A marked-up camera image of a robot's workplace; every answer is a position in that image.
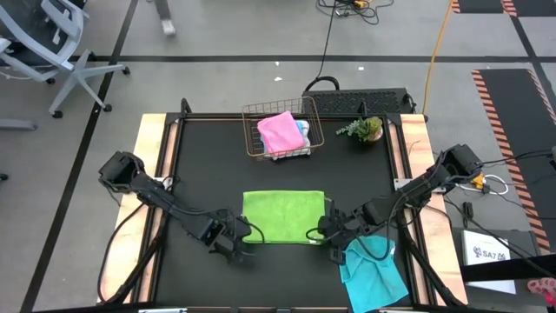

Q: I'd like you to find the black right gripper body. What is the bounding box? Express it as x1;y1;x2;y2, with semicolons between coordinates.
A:
316;206;364;248

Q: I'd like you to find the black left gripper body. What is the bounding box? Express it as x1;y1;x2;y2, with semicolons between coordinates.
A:
215;210;254;245

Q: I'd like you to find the green microfiber towel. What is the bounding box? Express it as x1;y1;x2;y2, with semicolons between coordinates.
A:
242;190;328;245

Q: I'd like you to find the teal microfiber towel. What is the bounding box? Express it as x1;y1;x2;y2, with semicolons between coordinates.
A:
338;235;410;313

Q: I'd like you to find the pink microfiber towel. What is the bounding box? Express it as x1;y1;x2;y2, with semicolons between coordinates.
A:
256;110;306;158

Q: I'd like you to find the small green potted plant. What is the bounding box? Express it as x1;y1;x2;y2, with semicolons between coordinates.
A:
336;116;385;143

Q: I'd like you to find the wooden table side board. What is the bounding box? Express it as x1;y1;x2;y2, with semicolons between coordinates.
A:
98;113;169;304
398;113;469;306

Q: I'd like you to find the black perforated computer case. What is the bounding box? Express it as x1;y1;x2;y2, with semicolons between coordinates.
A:
301;87;414;117

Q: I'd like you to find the white labelled box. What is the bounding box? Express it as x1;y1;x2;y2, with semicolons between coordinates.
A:
460;229;518;296

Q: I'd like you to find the black beam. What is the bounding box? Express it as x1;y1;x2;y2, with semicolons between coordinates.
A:
460;254;556;283

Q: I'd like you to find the black hazard-striped floor mat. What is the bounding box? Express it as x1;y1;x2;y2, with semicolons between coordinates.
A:
450;0;518;17
472;68;556;256

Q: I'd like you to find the pink patterned object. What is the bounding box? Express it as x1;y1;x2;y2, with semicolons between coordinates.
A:
526;277;556;308

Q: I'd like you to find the person's leg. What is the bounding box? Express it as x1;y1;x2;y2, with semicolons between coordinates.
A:
153;0;177;37

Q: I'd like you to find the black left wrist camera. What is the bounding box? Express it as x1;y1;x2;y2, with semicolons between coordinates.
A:
215;243;256;265

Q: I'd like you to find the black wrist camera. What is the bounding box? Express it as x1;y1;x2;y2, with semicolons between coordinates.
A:
215;243;256;265
329;246;348;266

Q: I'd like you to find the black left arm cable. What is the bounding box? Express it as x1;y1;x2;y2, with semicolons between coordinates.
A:
242;219;267;245

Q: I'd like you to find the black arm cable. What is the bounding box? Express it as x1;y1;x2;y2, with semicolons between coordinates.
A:
306;203;403;263
242;219;267;245

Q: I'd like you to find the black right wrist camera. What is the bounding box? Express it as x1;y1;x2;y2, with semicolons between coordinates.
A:
329;246;348;266

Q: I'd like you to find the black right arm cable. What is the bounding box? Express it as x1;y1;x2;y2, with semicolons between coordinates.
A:
306;203;403;263

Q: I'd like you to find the black diagonal frame strut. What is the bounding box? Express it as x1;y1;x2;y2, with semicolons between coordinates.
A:
103;208;167;305
393;203;462;308

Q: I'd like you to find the gold wire basket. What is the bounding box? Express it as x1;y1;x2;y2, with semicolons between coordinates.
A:
241;96;326;163

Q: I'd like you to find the black table frame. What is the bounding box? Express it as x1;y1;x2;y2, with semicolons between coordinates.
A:
137;97;430;313

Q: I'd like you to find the black looping table cable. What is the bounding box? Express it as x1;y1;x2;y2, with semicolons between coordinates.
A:
96;202;149;304

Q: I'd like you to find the black floor cable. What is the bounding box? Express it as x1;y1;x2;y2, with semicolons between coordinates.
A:
303;0;342;93
442;193;556;279

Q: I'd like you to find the white cable loop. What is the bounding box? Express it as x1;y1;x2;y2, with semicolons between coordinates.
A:
460;173;510;196

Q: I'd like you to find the yellow floor cable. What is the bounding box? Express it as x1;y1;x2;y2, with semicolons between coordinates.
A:
422;0;455;116

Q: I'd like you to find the black cable tangle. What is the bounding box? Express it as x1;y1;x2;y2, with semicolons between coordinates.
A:
316;0;395;26

